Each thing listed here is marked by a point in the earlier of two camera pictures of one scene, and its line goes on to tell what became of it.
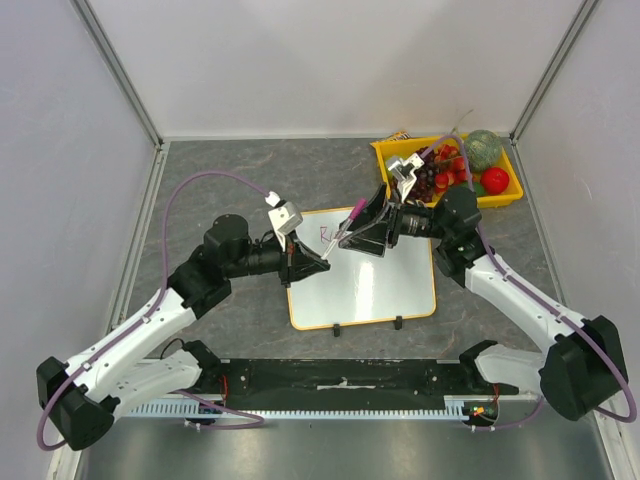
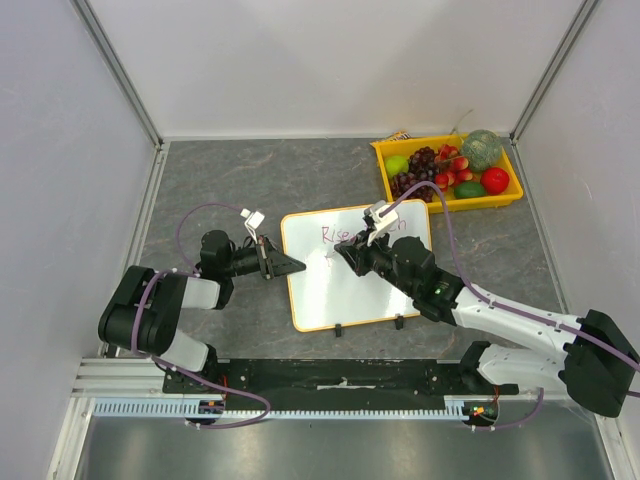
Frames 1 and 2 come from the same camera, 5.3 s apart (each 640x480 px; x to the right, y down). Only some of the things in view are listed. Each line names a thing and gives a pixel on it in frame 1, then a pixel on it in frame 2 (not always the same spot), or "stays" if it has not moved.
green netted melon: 482,149 stays
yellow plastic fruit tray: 404,147 stays
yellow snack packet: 401,134 stays
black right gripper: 391,226 -> 363,255
